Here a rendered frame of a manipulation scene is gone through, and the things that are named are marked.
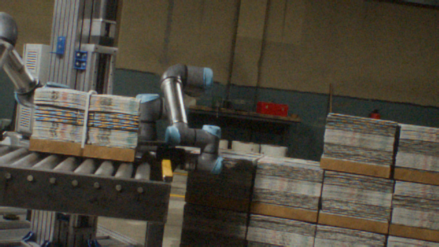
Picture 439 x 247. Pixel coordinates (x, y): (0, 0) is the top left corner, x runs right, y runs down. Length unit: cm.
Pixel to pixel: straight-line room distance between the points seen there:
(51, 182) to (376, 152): 134
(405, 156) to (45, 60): 181
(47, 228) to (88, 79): 77
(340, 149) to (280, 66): 684
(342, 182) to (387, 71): 732
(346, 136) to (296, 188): 30
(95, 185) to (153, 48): 741
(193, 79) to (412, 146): 97
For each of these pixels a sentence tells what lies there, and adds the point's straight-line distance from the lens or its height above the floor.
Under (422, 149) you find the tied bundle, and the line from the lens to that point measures 260.
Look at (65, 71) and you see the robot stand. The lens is 307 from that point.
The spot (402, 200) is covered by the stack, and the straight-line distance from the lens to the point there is 262.
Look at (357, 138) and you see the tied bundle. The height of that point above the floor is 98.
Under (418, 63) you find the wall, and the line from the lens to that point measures 1004.
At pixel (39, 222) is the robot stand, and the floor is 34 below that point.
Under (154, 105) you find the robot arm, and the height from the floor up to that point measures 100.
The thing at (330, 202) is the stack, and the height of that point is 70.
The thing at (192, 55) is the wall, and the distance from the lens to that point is 921.
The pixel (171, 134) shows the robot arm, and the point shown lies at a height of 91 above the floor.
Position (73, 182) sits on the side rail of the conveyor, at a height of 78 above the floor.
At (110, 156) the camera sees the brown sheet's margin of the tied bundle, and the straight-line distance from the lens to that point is 224.
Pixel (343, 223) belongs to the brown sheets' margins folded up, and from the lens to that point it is 261.
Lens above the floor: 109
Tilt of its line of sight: 3 degrees down
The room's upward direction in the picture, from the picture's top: 7 degrees clockwise
